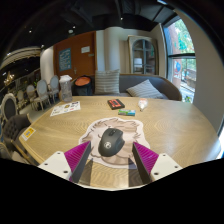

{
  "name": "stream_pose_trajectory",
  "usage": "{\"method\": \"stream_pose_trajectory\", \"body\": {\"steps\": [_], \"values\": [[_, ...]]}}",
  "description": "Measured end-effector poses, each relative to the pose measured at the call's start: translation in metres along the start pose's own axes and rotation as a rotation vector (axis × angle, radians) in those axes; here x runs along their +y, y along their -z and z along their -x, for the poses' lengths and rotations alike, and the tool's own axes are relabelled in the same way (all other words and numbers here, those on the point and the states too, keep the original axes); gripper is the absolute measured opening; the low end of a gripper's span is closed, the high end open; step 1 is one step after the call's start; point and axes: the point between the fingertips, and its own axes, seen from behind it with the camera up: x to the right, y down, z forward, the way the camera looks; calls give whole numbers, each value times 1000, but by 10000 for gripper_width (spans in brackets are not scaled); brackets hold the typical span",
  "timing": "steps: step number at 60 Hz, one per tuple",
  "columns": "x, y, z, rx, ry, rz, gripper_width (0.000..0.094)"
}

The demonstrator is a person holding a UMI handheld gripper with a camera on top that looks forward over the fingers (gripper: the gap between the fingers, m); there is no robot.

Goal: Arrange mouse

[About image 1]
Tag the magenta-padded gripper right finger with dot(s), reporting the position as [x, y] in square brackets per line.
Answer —
[166, 165]

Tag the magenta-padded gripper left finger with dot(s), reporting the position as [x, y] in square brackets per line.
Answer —
[55, 163]

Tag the dark grey computer mouse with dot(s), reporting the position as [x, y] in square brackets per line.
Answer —
[111, 143]

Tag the cat-shaped mouse pad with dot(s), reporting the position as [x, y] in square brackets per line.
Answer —
[133, 133]

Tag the yellow square sticker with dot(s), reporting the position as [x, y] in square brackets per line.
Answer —
[28, 133]

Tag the dark grey tufted armchair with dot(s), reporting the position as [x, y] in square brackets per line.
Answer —
[13, 128]

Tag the white sticker sheet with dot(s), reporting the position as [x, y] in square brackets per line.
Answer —
[65, 108]

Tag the small green box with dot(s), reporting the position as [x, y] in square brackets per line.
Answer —
[127, 112]

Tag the small white tube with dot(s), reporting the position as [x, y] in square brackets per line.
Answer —
[143, 103]

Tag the oval-backed dark chair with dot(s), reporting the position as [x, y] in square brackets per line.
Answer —
[9, 107]

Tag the clear white-lidded shaker bottle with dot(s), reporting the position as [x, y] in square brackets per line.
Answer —
[66, 90]

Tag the group of white chairs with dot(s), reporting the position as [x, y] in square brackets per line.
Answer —
[41, 90]

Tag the wide striped pillow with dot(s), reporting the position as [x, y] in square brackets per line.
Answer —
[144, 90]

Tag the black box with red print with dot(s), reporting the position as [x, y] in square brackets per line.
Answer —
[116, 104]

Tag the grey curved sofa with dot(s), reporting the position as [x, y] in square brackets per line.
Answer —
[163, 85]

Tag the black and orange backpack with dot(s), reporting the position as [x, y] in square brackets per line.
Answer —
[83, 87]

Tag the square striped pillow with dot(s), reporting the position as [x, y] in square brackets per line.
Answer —
[107, 82]

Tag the brown wooden door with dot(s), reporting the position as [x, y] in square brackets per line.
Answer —
[83, 65]

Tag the blue poster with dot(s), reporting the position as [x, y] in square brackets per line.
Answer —
[65, 59]

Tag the large black-framed window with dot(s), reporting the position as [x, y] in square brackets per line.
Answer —
[181, 60]

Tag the arched white display cabinet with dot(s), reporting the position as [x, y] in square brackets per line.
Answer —
[142, 55]

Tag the white paper sign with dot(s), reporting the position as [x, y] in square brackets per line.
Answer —
[85, 49]

